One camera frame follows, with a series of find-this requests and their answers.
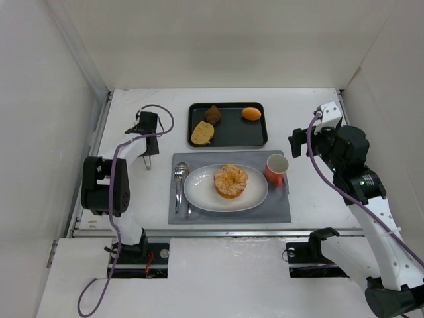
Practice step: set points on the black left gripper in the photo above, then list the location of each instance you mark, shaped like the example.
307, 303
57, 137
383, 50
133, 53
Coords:
151, 146

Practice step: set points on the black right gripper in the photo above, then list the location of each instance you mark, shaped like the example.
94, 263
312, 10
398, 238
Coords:
296, 142

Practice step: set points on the metal serving tongs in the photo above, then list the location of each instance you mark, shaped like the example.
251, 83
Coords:
147, 162

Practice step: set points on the large sugared orange bun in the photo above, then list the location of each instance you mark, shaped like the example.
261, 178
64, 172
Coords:
230, 181

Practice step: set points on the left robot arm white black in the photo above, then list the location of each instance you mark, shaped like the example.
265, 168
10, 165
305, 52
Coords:
105, 186

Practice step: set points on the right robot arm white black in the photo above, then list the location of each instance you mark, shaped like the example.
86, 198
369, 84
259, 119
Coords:
392, 280

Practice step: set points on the yellow bread slice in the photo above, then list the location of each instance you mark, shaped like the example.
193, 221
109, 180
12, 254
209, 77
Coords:
202, 133

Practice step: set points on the orange mug white inside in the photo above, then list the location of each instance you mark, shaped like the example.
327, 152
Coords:
276, 168

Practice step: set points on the black rectangular tray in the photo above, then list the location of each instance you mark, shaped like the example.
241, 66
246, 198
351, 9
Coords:
232, 130

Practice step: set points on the grey cloth placemat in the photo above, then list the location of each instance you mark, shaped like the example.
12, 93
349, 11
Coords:
274, 209

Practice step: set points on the white oval plate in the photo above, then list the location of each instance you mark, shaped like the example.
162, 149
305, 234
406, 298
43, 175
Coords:
200, 191

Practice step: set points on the silver spoon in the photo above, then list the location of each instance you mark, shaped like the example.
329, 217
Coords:
180, 170

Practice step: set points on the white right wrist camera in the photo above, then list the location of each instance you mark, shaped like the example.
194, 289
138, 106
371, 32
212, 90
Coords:
330, 116

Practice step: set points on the metal rail table front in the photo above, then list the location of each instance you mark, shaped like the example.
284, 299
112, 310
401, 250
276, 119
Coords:
179, 233

